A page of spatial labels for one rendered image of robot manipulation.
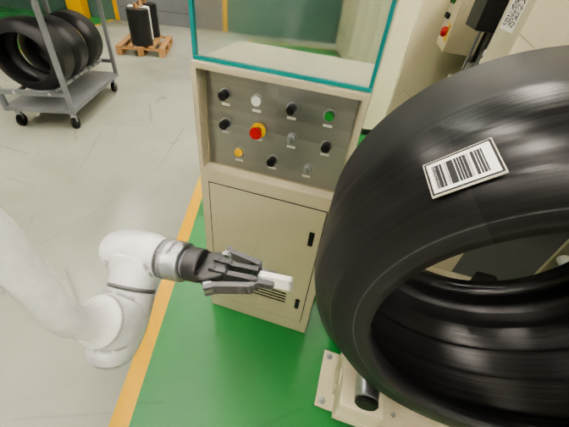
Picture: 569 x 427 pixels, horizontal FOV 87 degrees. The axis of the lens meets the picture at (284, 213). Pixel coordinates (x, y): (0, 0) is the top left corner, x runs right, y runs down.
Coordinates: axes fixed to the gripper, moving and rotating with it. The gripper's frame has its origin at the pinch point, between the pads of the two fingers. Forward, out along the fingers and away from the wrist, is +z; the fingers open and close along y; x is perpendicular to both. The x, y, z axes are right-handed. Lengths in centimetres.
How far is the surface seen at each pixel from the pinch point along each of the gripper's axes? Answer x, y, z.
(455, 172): -34.3, -11.0, 22.3
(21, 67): 9, 199, -324
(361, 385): 13.5, -9.5, 19.7
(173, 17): 11, 758, -511
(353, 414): 21.0, -12.2, 19.1
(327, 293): -13.1, -10.7, 11.7
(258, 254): 47, 50, -26
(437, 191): -32.8, -12.3, 21.1
